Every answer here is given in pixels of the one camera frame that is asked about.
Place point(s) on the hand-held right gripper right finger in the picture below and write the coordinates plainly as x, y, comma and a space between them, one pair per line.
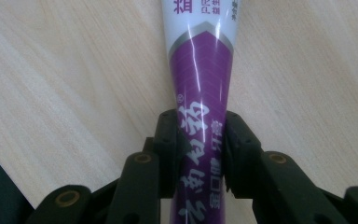
240, 155

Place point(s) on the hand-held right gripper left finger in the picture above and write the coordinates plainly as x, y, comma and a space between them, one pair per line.
167, 149

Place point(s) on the purple and white toothpaste tube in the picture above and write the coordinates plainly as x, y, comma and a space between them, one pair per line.
199, 77

